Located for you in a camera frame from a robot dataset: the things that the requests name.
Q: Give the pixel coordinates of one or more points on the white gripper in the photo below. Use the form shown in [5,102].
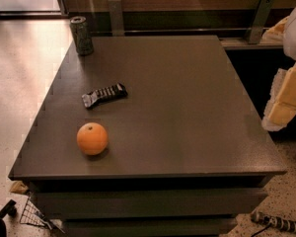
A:
[281,106]

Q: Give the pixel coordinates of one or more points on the right metal bracket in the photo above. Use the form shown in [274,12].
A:
[254,32]

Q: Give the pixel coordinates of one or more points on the grey drawer cabinet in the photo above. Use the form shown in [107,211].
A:
[186,150]

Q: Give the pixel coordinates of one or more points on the left metal bracket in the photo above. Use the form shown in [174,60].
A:
[117,26]

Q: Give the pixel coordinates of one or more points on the orange fruit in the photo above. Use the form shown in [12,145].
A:
[92,138]

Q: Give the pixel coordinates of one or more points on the green soda can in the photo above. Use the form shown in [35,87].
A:
[81,35]

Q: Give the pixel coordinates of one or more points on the wire mesh basket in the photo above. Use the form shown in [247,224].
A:
[32,216]

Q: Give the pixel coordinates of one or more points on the black object bottom left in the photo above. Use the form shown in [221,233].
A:
[10,210]

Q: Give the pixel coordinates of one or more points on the metal bracket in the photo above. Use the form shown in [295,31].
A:
[254,32]
[117,26]

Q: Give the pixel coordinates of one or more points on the yellow scrap on floor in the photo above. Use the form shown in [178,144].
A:
[18,187]

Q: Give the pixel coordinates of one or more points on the black snack bar wrapper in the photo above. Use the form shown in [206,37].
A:
[104,95]

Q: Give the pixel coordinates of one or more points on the power strip on floor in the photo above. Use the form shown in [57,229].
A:
[276,222]

